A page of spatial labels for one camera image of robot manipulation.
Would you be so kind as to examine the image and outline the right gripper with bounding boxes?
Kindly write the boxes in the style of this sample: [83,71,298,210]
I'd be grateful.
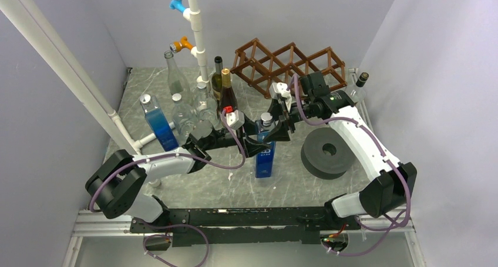
[259,97,314,143]

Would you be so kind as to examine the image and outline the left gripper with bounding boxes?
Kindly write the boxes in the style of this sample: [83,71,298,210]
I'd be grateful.
[203,113,272,157]

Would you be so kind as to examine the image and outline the blue bottle silver cap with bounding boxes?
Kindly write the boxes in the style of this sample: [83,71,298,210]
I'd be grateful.
[255,112,275,178]

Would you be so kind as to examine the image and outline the brown bottle gold foil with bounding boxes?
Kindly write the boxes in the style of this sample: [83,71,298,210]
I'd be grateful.
[220,68,238,111]

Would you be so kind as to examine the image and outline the large clear bottle white stopper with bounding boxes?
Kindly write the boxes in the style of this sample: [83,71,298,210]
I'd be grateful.
[194,81,220,127]

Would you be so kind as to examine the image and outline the green bottle grey cap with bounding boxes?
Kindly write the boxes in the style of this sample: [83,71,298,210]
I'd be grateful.
[211,56,223,102]

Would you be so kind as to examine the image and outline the clear square bottle black cap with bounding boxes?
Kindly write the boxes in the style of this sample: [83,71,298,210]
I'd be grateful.
[345,72,369,105]

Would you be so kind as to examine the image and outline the clear bottle dark label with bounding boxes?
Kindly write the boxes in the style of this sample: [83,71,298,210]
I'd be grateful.
[164,50,194,105]

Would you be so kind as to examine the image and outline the clear bottle chrome cap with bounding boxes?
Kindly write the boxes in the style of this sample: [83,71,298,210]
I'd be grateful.
[139,94,179,151]

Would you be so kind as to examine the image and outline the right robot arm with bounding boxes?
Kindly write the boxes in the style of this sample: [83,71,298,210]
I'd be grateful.
[265,72,417,229]

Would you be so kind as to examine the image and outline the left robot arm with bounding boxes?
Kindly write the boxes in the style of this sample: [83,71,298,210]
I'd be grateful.
[85,120,270,232]

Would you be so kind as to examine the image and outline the brown wooden wine rack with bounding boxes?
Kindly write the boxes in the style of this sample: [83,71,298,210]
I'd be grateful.
[231,38,347,99]

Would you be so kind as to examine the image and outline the dark grey foam spool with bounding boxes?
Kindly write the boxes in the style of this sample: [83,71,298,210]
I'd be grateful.
[301,127,356,180]

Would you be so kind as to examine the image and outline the clear glass jar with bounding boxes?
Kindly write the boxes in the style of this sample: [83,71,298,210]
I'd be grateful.
[172,99,198,144]

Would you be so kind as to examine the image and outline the small silver cap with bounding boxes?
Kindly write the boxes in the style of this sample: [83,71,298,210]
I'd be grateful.
[171,93,182,102]

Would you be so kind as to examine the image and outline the orange tap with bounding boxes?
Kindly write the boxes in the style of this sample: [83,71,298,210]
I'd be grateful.
[170,36,193,53]

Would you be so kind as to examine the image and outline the white pvc pipe stand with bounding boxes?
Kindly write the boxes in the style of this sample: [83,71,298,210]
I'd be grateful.
[132,0,214,151]

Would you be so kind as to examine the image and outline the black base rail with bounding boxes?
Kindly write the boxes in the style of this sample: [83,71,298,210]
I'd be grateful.
[130,206,360,247]

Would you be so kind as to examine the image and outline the white diagonal frame pipe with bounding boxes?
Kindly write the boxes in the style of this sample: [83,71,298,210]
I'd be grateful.
[1,0,156,154]

